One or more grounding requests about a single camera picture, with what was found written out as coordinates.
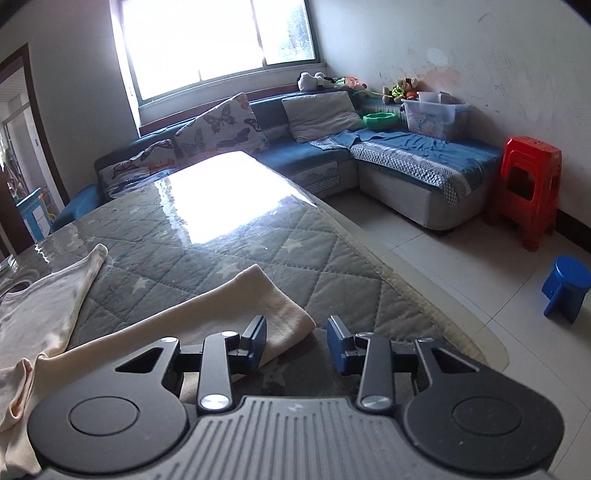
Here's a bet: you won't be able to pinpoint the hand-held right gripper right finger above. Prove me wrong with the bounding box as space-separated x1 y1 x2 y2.
327 316 502 412

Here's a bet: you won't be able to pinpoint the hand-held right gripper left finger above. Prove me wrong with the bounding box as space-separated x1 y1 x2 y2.
90 316 269 414

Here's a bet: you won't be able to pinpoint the cream garment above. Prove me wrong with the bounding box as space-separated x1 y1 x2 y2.
0 244 317 477

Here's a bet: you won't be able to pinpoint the blue corner sofa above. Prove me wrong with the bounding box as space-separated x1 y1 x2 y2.
50 90 505 232

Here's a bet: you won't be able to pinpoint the blue sofa blanket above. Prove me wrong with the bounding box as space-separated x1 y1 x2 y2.
308 127 505 206

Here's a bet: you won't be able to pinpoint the butterfly print cushion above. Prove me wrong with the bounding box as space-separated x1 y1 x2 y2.
174 92 271 160
97 138 179 200

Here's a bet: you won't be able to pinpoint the green plastic basin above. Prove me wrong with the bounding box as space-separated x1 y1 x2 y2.
362 112 400 130

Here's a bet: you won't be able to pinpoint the grey cushion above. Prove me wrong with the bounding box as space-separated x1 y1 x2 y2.
281 90 365 144

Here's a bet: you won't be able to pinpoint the small blue plastic stool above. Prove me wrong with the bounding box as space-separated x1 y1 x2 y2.
540 255 591 324

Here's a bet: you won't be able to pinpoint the red plastic stool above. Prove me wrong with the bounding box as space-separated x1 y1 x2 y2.
484 136 563 253

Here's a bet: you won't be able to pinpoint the clear plastic storage box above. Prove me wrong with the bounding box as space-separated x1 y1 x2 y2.
399 90 470 140

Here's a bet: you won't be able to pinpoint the blue toy kitchen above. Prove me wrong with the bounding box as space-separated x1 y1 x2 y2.
16 186 54 241

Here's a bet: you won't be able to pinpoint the brown plush toys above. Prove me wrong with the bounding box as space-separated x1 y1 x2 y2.
382 77 424 103

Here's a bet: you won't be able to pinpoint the black white plush toy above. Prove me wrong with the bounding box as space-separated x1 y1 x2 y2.
296 71 341 92

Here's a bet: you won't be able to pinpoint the window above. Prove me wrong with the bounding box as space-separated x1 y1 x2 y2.
111 0 324 105

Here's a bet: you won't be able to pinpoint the dark wooden door frame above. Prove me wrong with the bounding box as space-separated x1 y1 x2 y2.
0 45 71 256

